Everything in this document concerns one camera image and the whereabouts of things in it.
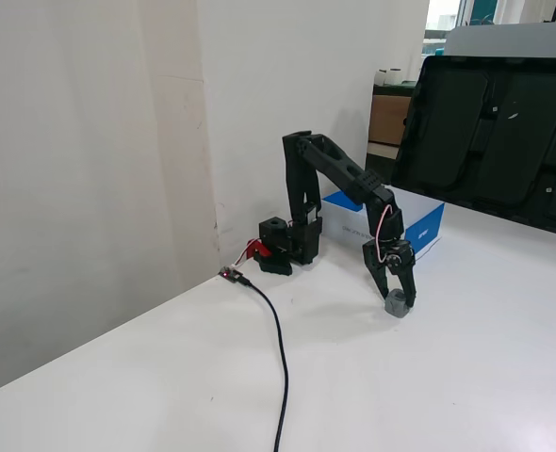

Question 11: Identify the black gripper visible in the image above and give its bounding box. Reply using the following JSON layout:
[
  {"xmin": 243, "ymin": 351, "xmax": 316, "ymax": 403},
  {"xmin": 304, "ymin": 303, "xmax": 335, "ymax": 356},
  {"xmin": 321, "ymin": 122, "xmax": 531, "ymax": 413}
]
[{"xmin": 362, "ymin": 238, "xmax": 419, "ymax": 313}]

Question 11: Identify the gray 3D printed block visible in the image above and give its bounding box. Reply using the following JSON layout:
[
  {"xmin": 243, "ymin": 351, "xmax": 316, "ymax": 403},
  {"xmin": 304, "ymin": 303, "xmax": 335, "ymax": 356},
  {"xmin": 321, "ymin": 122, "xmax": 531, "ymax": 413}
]
[{"xmin": 383, "ymin": 290, "xmax": 414, "ymax": 320}]

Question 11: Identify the blue white cardboard box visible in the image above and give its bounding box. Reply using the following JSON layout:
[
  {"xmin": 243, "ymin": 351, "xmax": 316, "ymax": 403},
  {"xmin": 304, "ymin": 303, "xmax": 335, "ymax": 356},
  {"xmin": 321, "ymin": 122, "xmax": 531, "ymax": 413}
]
[{"xmin": 320, "ymin": 186, "xmax": 447, "ymax": 261}]

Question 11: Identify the brown cardboard box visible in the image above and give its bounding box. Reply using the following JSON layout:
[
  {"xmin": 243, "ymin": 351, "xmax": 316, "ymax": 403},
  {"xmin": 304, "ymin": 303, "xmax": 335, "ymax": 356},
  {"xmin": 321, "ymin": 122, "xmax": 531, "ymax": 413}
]
[{"xmin": 368, "ymin": 92, "xmax": 413, "ymax": 147}]

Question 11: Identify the red table clamp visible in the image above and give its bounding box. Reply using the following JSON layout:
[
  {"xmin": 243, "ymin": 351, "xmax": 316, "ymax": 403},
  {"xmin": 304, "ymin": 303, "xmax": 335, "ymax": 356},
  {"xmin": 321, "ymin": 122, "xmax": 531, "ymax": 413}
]
[{"xmin": 243, "ymin": 238, "xmax": 273, "ymax": 261}]

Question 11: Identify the small controller board red LED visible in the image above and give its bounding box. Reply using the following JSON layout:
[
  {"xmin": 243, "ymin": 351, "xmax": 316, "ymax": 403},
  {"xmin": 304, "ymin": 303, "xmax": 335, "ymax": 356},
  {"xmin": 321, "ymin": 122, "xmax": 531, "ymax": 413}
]
[{"xmin": 217, "ymin": 266, "xmax": 249, "ymax": 286}]

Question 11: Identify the black plastic packaging tray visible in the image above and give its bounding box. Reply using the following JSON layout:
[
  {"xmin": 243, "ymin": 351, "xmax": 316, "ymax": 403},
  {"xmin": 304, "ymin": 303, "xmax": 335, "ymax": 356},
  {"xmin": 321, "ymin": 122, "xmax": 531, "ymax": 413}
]
[{"xmin": 389, "ymin": 55, "xmax": 556, "ymax": 239}]

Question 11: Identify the gray rounded panel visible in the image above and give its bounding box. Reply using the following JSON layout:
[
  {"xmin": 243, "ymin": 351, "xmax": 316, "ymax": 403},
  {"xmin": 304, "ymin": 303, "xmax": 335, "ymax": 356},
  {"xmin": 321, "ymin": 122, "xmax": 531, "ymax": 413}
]
[{"xmin": 444, "ymin": 20, "xmax": 556, "ymax": 60}]

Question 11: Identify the white red servo cable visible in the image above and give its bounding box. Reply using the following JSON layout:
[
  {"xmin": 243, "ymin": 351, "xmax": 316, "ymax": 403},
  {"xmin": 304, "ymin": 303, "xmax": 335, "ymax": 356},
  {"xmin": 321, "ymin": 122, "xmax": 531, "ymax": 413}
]
[{"xmin": 373, "ymin": 203, "xmax": 398, "ymax": 264}]

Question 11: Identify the black power cable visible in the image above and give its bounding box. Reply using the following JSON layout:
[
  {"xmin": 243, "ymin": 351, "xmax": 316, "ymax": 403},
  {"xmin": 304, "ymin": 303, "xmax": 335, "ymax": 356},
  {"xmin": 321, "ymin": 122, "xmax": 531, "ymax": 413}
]
[{"xmin": 238, "ymin": 276, "xmax": 291, "ymax": 452}]

